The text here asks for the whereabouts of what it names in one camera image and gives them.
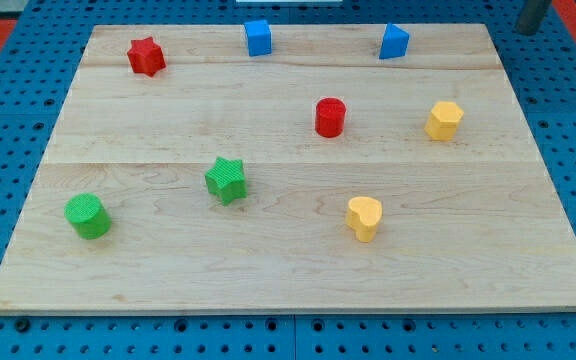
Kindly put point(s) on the green star block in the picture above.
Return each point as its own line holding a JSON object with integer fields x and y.
{"x": 226, "y": 180}

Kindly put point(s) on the red star block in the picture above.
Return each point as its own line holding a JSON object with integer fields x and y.
{"x": 146, "y": 56}

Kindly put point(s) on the red cylinder block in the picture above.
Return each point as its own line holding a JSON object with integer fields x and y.
{"x": 330, "y": 115}

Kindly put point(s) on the yellow heart block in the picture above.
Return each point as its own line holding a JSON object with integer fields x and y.
{"x": 363, "y": 216}

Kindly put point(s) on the light wooden board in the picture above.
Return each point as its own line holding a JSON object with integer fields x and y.
{"x": 470, "y": 225}

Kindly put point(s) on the blue cube block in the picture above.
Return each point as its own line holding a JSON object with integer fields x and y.
{"x": 259, "y": 37}

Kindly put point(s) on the yellow hexagon block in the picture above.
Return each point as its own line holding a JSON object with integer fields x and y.
{"x": 443, "y": 121}

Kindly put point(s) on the blue triangular prism block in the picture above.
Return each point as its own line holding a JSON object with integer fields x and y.
{"x": 395, "y": 42}

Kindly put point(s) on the green cylinder block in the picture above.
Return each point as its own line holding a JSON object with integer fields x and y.
{"x": 87, "y": 215}

